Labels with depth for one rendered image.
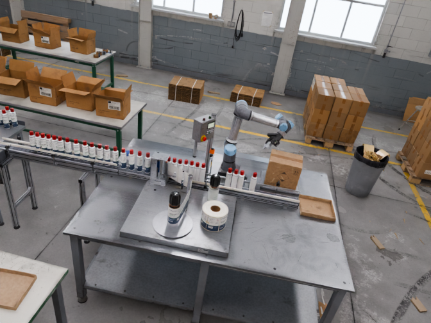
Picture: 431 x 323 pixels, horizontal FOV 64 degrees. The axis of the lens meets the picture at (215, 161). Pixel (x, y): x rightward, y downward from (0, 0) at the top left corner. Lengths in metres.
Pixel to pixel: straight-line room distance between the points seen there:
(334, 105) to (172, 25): 4.16
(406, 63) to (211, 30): 4.13
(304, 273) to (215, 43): 6.35
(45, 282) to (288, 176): 2.11
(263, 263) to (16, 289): 1.60
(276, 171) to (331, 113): 2.99
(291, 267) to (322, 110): 3.80
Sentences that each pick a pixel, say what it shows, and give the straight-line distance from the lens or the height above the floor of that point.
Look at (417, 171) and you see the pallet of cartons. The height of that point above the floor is 0.21.
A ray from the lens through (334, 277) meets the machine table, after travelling 2.74.
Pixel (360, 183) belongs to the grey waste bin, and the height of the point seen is 0.22.
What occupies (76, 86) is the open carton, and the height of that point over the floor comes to 0.96.
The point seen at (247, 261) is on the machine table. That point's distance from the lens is 2.61.
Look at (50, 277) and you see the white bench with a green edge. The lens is 2.56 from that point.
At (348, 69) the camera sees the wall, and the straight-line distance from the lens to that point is 8.24.
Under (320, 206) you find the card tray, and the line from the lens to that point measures 3.32.
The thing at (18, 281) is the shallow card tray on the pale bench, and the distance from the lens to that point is 2.59.
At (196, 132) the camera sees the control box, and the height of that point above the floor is 1.36.
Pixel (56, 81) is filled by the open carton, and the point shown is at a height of 0.99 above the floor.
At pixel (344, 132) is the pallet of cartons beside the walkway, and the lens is 6.26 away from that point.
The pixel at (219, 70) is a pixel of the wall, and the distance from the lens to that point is 8.34.
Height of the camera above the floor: 2.72
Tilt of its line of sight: 32 degrees down
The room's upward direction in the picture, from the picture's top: 9 degrees clockwise
